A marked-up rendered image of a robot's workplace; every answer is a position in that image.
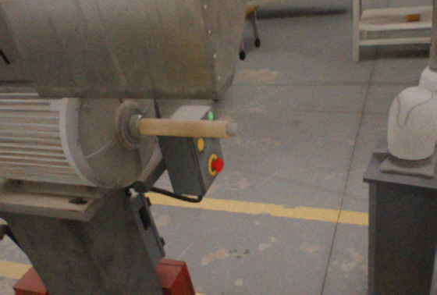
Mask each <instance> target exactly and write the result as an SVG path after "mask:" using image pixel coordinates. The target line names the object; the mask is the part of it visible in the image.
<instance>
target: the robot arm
mask: <svg viewBox="0 0 437 295"><path fill-rule="evenodd" d="M436 141H437V0H433V4H432V33H431V49H430V64H429V67H427V68H426V69H425V70H424V71H423V72H422V73H421V79H420V83H419V86H418V87H409V88H407V89H405V90H403V91H401V92H400V93H399V94H398V95H397V96H396V98H395V100H393V103H392V105H391V108H390V110H389V120H388V147H387V148H379V149H373V152H372V157H374V158H379V159H382V160H384V162H383V164H382V165H381V166H380V172H383V173H387V172H391V173H397V174H404V175H410V176H421V177H424V178H427V179H432V178H434V175H435V174H434V171H433V169H434V166H435V163H436V159H437V148H436V147H435V144H436Z"/></svg>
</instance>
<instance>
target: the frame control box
mask: <svg viewBox="0 0 437 295"><path fill-rule="evenodd" d="M208 111H212V112H213V120H212V121H215V114H214V111H213V108H212V107H211V106H181V107H180V108H179V109H178V110H177V111H176V112H175V113H174V114H173V115H172V116H171V118H170V119H184V120H206V121H208V117H207V114H208ZM157 137H158V139H159V141H158V142H159V145H160V148H161V151H162V156H163V159H164V162H165V167H166V169H167V172H168V175H169V179H170V182H171V186H172V190H173V192H170V191H167V190H163V189H161V188H157V187H152V188H151V189H150V190H149V191H151V192H155V193H158V194H162V195H165V196H168V197H172V198H175V199H178V200H181V201H187V202H190V203H200V202H201V201H202V197H203V196H204V195H205V194H206V192H207V191H208V190H209V189H210V187H211V185H212V183H213V182H214V180H215V178H216V176H217V175H218V174H219V172H216V171H215V169H213V168H212V167H211V164H212V162H215V161H216V159H217V158H220V159H221V160H222V161H223V165H224V160H223V156H222V149H221V144H220V140H219V138H217V137H198V138H195V137H178V136H159V135H157ZM199 139H202V140H203V142H204V145H203V148H202V149H201V151H199V148H198V141H199ZM124 190H125V193H126V196H127V199H129V198H131V197H132V194H133V192H132V191H130V189H127V188H124ZM181 194H184V195H193V196H197V198H194V197H187V196H184V195H181Z"/></svg>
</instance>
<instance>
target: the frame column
mask: <svg viewBox="0 0 437 295"><path fill-rule="evenodd" d="M0 218H2V219H4V220H5V221H6V222H7V224H8V226H9V228H10V230H11V231H12V234H13V235H14V237H15V238H16V239H17V240H18V242H19V243H20V246H21V247H22V248H23V250H24V253H25V255H26V256H27V258H28V259H29V261H30V263H31V264H32V266H33V267H34V270H35V271H37V274H38V275H39V277H40V279H41V281H42V282H43V284H44V285H45V287H46V289H47V290H48V292H49V293H50V295H165V294H164V291H163V289H162V287H161V286H162V285H160V283H159V281H158V277H157V275H156V273H155V269H154V267H153V264H152V262H151V258H150V256H149V253H148V252H147V248H146V246H145V243H144V240H143V237H142V235H141V232H140V229H139V226H138V224H137V220H136V219H135V216H134V213H133V209H132V208H131V205H130V203H129V202H128V199H127V196H126V193H125V191H124V189H123V188H122V189H118V190H117V191H116V192H115V193H114V194H113V196H112V197H111V198H110V199H109V200H108V201H106V202H105V204H104V205H103V206H102V207H101V209H100V210H99V211H98V213H97V214H96V215H95V216H94V217H93V218H92V219H91V220H90V221H89V222H86V221H80V220H73V219H60V218H53V217H46V216H39V215H27V214H20V213H12V212H6V211H0Z"/></svg>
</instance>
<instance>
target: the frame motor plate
mask: <svg viewBox="0 0 437 295"><path fill-rule="evenodd" d="M11 181H12V178H4V177H3V178H2V177H0V211H6V212H12V213H20V214H27V215H39V216H46V217H53V218H60V219H73V220H80V221H86V222H89V221H90V220H91V219H92V218H93V217H94V216H95V215H96V214H97V213H98V211H99V210H100V209H101V207H102V206H103V205H104V204H105V202H106V201H108V200H109V199H110V198H111V197H112V196H113V194H114V193H115V192H116V191H117V190H118V189H110V190H109V191H107V193H106V194H105V195H104V196H103V197H102V198H93V197H78V196H69V195H61V194H45V193H37V192H28V191H20V190H7V189H6V188H5V186H6V185H7V184H8V183H10V182H11Z"/></svg>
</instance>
